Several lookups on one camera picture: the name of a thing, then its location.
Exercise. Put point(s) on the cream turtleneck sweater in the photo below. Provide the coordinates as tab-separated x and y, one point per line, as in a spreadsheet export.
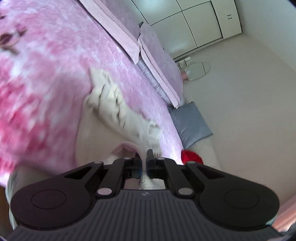
99	139

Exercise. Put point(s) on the folded lilac blanket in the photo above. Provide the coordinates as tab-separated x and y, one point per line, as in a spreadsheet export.
115	30

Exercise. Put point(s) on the pink round tissue box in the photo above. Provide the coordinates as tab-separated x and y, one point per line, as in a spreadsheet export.
184	75

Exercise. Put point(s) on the oval mirror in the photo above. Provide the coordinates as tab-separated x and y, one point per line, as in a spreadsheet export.
197	70

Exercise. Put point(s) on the red knit garment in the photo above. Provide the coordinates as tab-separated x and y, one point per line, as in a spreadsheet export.
190	156

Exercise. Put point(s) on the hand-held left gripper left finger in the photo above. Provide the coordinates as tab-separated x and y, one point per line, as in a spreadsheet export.
138	170

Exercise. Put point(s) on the white sliding wardrobe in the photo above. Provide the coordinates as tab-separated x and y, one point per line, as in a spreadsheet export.
185	23

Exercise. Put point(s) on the grey-blue cushion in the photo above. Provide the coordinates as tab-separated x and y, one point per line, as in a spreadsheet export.
190	125

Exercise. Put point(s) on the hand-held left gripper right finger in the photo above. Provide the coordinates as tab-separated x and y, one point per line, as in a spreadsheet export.
150	166

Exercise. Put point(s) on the small white shelf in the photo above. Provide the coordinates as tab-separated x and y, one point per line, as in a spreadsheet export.
185	62

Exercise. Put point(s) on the wooden bed frame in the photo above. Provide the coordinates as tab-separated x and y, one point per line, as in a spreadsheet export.
2	208

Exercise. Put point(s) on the white padded headboard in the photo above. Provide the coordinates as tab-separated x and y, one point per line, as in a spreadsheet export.
208	153

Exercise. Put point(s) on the pink curtain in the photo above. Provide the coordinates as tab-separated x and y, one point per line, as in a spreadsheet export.
284	220

